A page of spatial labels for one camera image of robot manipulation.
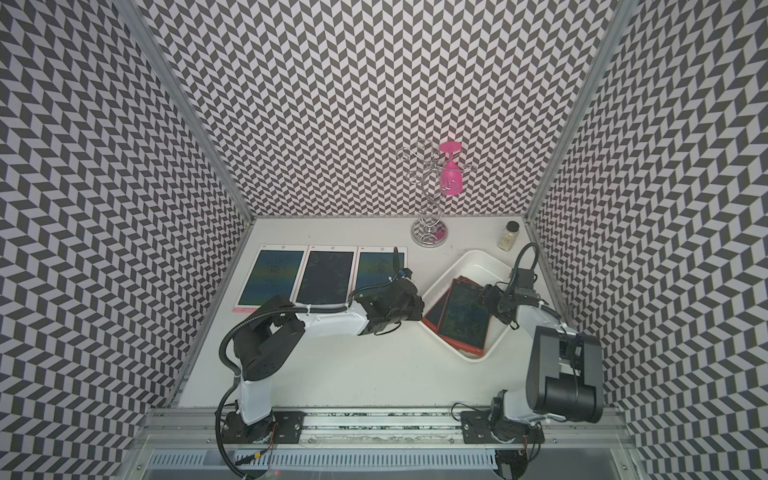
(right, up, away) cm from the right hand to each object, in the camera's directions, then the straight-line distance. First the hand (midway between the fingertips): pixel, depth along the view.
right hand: (487, 297), depth 93 cm
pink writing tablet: (-53, +6, +10) cm, 54 cm away
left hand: (-20, -3, -4) cm, 20 cm away
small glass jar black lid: (+11, +19, +10) cm, 24 cm away
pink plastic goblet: (-10, +40, +7) cm, 41 cm away
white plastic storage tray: (+2, +8, +13) cm, 15 cm away
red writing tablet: (-7, -5, -2) cm, 9 cm away
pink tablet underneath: (-36, +9, +13) cm, 39 cm away
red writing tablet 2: (-17, -6, -2) cm, 18 cm away
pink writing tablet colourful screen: (-71, +7, +9) cm, 72 cm away
